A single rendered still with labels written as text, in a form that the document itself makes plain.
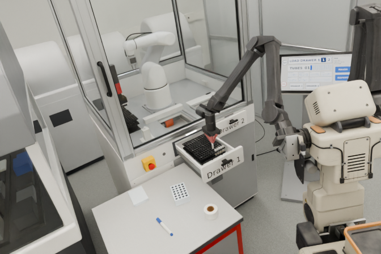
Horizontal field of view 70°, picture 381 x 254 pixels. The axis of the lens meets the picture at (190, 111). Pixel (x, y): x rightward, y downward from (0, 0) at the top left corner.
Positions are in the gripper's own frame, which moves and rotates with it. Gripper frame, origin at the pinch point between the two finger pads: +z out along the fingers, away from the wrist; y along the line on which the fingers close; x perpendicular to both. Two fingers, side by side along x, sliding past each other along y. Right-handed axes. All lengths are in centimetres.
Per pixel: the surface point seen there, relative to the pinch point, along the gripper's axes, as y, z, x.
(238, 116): 20.1, 8.8, -37.9
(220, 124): 20.4, 8.4, -21.7
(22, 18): 350, -38, 59
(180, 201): -10.9, 18.3, 31.1
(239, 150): -11.3, 5.5, -10.8
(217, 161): -10.9, 5.0, 4.7
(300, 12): 71, -32, -163
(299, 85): 9, -2, -87
